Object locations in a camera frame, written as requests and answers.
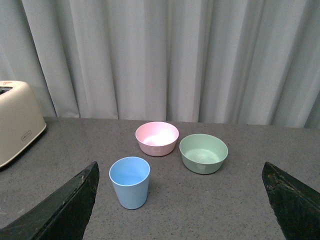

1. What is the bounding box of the green plastic bowl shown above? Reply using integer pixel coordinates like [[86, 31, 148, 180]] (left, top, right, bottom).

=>
[[179, 133, 229, 175]]

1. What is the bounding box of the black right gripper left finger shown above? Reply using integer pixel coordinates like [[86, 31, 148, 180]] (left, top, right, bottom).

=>
[[0, 162, 100, 240]]

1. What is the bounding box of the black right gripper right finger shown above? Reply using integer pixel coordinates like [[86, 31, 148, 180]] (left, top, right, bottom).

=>
[[261, 162, 320, 240]]

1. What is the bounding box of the grey curtain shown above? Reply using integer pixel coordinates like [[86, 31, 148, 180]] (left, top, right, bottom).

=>
[[0, 0, 320, 128]]

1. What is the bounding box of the pink plastic bowl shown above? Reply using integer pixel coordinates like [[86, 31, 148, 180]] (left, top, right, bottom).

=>
[[135, 121, 179, 157]]

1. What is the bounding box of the blue plastic cup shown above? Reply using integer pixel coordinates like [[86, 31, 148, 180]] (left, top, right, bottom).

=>
[[109, 156, 151, 210]]

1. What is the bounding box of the cream white toaster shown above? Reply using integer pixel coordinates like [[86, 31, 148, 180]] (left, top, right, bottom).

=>
[[0, 81, 47, 167]]

